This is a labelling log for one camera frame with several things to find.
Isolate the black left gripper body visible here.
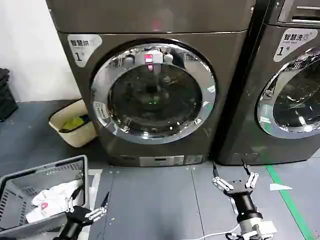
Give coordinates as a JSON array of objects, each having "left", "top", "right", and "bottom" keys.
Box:
[{"left": 58, "top": 205, "right": 93, "bottom": 240}]

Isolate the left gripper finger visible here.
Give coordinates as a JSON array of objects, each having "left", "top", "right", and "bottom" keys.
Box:
[
  {"left": 84, "top": 191, "right": 111, "bottom": 222},
  {"left": 65, "top": 186, "right": 83, "bottom": 213}
]

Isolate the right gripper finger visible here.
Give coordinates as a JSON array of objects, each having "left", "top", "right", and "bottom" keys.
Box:
[
  {"left": 241, "top": 158, "right": 260, "bottom": 189},
  {"left": 211, "top": 161, "right": 235, "bottom": 193}
]

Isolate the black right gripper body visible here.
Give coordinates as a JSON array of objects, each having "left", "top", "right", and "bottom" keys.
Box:
[{"left": 223, "top": 179, "right": 259, "bottom": 221}]

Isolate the white garment with red print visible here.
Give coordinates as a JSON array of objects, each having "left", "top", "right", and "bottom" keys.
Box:
[{"left": 26, "top": 179, "right": 84, "bottom": 225}]

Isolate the white paper scrap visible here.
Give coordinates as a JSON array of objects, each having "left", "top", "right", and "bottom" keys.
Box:
[{"left": 269, "top": 183, "right": 294, "bottom": 192}]

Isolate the grey laundry basket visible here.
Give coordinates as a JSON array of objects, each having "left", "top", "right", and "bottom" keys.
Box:
[{"left": 0, "top": 154, "right": 92, "bottom": 240}]

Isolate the cream plastic bin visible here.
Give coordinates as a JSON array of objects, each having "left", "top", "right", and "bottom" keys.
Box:
[{"left": 48, "top": 98, "right": 99, "bottom": 148}]

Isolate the yellow-green cloth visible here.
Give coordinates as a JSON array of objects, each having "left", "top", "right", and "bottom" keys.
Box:
[{"left": 58, "top": 114, "right": 88, "bottom": 133}]

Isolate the round glass dryer door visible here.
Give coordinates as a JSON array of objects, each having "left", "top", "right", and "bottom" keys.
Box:
[
  {"left": 90, "top": 38, "right": 217, "bottom": 145},
  {"left": 257, "top": 44, "right": 320, "bottom": 140}
]

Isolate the black plastic crate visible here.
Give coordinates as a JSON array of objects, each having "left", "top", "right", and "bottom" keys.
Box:
[{"left": 0, "top": 67, "right": 20, "bottom": 123}]

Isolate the white number label sticker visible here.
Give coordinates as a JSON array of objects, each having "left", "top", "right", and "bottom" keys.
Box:
[
  {"left": 273, "top": 28, "right": 316, "bottom": 63},
  {"left": 67, "top": 34, "right": 104, "bottom": 68}
]

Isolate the grey dryer with pink light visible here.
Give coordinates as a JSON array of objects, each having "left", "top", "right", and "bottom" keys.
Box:
[{"left": 46, "top": 0, "right": 254, "bottom": 168}]

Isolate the white cable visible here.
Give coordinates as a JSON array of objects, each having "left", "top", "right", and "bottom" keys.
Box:
[{"left": 199, "top": 223, "right": 241, "bottom": 240}]

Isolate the grey dryer with drawer handle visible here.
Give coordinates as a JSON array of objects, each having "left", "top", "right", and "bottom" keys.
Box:
[{"left": 214, "top": 0, "right": 320, "bottom": 166}]

